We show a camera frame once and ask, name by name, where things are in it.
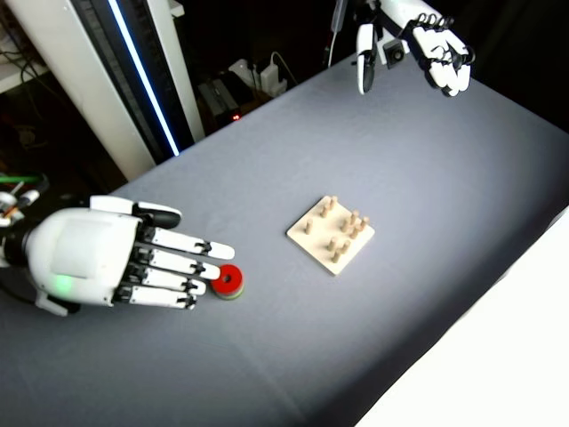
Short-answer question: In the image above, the blue light strip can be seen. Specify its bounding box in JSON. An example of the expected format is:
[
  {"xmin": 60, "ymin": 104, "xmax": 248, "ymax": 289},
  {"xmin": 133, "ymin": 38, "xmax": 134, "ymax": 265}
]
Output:
[{"xmin": 108, "ymin": 0, "xmax": 181, "ymax": 157}]

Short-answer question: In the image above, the white shelf with cables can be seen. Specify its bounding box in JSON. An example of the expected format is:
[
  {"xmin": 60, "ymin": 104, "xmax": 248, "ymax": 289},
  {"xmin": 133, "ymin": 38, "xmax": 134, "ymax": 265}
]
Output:
[{"xmin": 0, "ymin": 0, "xmax": 51, "ymax": 95}]

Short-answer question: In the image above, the white power adapter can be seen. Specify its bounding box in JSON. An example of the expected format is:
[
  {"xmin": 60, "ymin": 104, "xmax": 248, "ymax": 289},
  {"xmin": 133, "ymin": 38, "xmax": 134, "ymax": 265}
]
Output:
[{"xmin": 228, "ymin": 52, "xmax": 298, "ymax": 97}]

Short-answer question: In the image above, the wooden peg board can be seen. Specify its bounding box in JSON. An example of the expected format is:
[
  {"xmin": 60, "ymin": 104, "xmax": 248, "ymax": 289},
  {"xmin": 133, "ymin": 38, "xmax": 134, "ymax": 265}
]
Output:
[{"xmin": 285, "ymin": 195, "xmax": 376, "ymax": 277}]

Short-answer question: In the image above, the green cable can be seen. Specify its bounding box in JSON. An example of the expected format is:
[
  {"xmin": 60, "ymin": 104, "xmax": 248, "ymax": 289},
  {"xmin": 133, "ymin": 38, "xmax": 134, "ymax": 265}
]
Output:
[{"xmin": 0, "ymin": 173, "xmax": 48, "ymax": 187}]

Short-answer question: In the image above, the black box with red light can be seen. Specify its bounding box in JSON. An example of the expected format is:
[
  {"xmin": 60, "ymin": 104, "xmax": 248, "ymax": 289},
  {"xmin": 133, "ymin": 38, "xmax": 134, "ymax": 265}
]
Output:
[{"xmin": 196, "ymin": 76, "xmax": 244, "ymax": 129}]

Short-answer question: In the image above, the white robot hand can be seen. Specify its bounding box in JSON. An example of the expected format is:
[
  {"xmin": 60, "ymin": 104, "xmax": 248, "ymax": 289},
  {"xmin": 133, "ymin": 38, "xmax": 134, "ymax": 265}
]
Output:
[
  {"xmin": 355, "ymin": 0, "xmax": 476, "ymax": 99},
  {"xmin": 25, "ymin": 194, "xmax": 236, "ymax": 318}
]

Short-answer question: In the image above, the red ring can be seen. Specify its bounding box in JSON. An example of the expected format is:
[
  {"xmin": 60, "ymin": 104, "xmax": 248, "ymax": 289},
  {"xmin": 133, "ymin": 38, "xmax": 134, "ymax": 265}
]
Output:
[{"xmin": 210, "ymin": 264, "xmax": 246, "ymax": 301}]

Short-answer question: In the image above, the white cable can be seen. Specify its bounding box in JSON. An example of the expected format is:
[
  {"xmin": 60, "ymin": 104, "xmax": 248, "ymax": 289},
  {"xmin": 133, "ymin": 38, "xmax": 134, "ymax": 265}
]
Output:
[{"xmin": 326, "ymin": 0, "xmax": 349, "ymax": 68}]

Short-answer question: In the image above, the bright white board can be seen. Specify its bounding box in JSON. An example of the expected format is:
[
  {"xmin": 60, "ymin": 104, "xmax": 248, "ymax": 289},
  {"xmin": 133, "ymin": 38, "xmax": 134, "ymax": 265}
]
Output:
[{"xmin": 355, "ymin": 213, "xmax": 569, "ymax": 427}]

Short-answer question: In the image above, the white column stand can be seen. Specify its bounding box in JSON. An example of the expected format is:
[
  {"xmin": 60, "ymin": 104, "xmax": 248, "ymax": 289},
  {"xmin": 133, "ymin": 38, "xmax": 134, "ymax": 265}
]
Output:
[{"xmin": 6, "ymin": 0, "xmax": 205, "ymax": 181}]

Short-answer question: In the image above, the grey table cloth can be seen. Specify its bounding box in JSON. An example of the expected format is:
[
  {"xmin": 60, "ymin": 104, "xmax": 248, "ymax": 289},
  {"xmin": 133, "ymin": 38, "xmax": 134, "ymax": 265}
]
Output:
[{"xmin": 0, "ymin": 52, "xmax": 569, "ymax": 427}]

